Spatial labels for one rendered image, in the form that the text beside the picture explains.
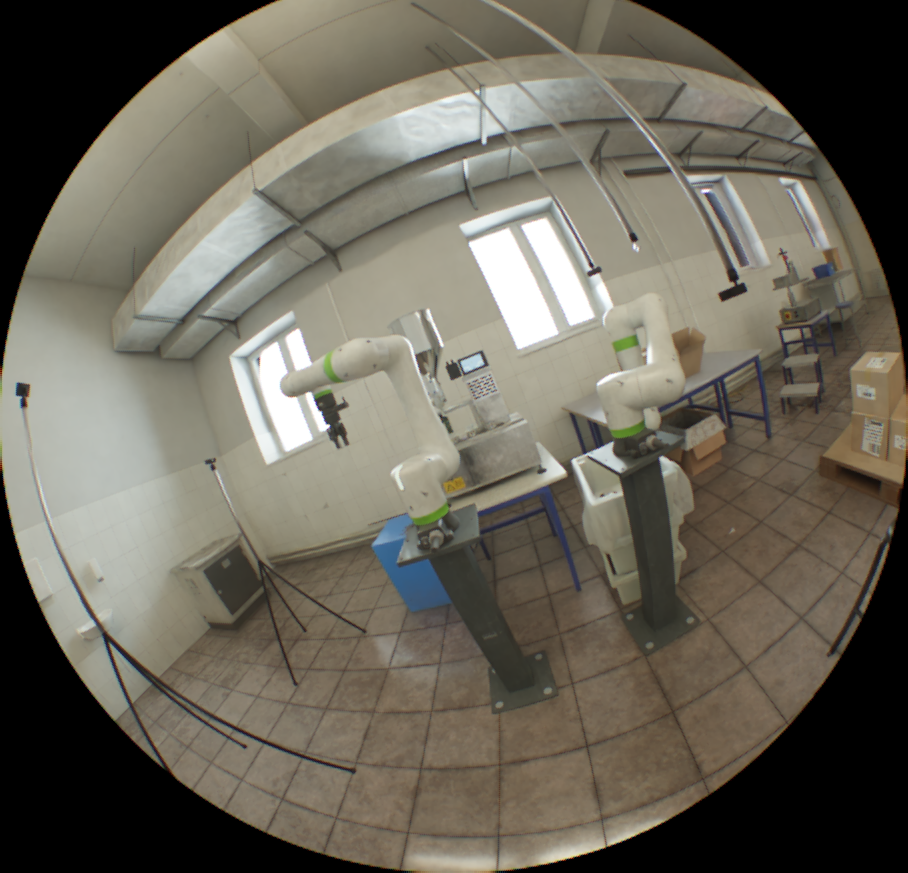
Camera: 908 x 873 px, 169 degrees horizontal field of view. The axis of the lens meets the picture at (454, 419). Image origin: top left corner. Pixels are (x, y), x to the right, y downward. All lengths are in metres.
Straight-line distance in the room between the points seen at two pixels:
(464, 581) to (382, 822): 1.15
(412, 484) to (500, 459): 0.79
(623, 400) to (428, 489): 0.64
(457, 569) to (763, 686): 1.29
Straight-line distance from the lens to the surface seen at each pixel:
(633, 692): 1.46
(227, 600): 3.64
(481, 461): 1.59
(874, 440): 2.39
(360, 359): 0.89
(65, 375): 4.33
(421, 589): 2.19
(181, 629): 4.11
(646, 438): 0.98
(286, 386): 1.23
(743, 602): 1.70
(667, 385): 0.93
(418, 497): 0.90
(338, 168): 3.01
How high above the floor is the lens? 1.31
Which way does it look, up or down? 5 degrees down
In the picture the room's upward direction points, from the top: 23 degrees counter-clockwise
